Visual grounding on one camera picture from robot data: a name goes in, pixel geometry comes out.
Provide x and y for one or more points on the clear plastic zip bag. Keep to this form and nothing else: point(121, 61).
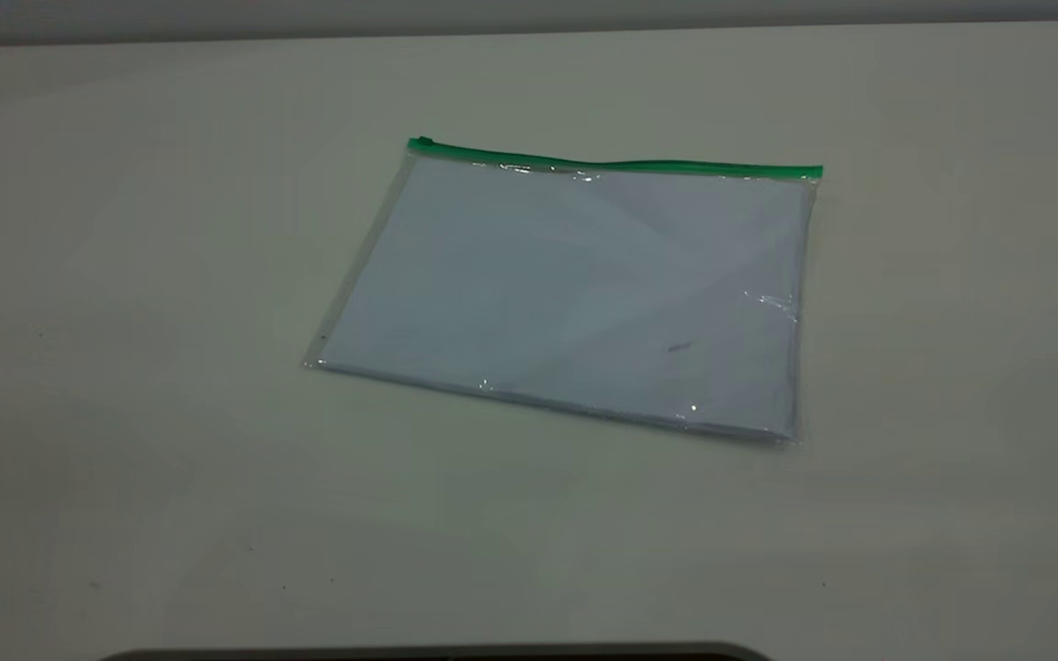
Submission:
point(584, 294)

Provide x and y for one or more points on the green zipper slider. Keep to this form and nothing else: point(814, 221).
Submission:
point(420, 143)

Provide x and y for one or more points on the dark rounded base edge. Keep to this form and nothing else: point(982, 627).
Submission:
point(437, 654)

